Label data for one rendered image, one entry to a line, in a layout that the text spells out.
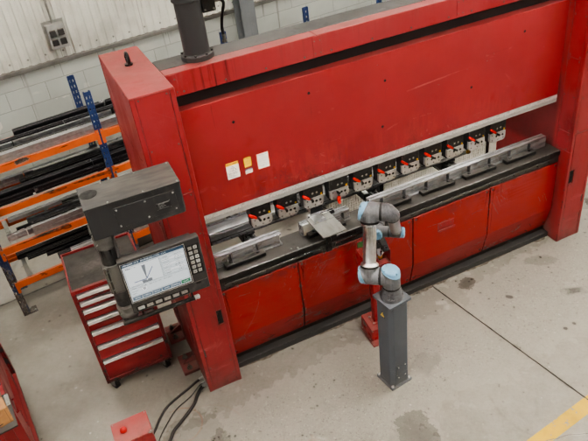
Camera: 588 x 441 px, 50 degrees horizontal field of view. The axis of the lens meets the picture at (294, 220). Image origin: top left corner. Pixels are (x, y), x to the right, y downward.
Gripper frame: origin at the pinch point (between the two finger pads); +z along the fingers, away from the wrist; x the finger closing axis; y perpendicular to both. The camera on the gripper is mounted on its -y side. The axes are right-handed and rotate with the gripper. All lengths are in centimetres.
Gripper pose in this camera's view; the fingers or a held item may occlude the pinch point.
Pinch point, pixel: (381, 255)
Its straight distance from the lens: 453.1
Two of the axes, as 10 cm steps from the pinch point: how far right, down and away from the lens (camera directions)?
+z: 0.8, 7.7, 6.3
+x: -9.4, 2.8, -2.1
